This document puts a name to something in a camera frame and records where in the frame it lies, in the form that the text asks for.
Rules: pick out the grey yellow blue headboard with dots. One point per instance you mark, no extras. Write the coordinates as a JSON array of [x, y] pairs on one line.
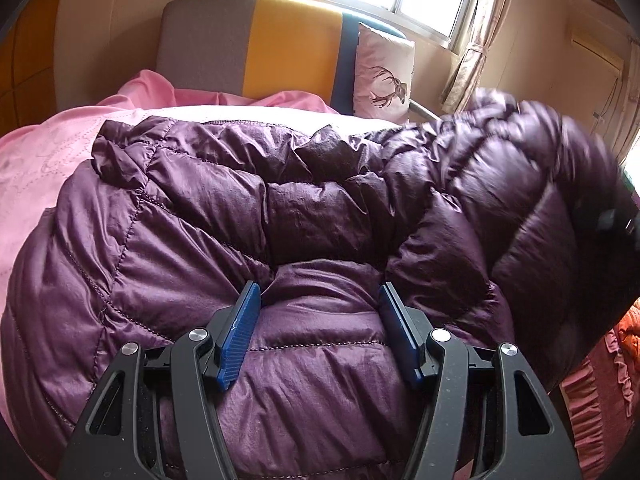
[[295, 45]]

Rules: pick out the side window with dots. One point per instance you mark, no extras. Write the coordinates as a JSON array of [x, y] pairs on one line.
[[632, 160]]

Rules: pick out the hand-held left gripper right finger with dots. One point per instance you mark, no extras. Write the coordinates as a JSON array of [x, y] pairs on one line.
[[400, 335]]

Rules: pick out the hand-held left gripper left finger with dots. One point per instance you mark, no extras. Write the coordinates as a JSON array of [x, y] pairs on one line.
[[240, 340]]

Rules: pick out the orange wooden wardrobe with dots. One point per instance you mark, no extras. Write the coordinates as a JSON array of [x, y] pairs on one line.
[[27, 45]]

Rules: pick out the wall air conditioner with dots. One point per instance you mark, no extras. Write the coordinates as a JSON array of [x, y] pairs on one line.
[[597, 52]]

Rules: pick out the pink bed sheet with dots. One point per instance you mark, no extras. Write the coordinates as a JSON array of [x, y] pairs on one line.
[[50, 160]]

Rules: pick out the purple down jacket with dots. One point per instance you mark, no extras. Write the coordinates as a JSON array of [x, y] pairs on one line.
[[320, 210]]

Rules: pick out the orange down garment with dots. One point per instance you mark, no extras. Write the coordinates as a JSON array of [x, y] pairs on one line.
[[629, 335]]

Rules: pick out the deer print pillow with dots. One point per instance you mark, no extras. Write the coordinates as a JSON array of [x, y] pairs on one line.
[[382, 75]]

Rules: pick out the grey metal bed rail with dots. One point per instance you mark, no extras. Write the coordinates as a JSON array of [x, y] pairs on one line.
[[425, 110]]

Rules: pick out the pink patterned curtain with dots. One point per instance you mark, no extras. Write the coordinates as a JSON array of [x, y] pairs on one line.
[[480, 45]]

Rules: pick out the red ruffled quilt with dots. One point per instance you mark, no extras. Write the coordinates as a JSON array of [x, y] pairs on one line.
[[600, 410]]

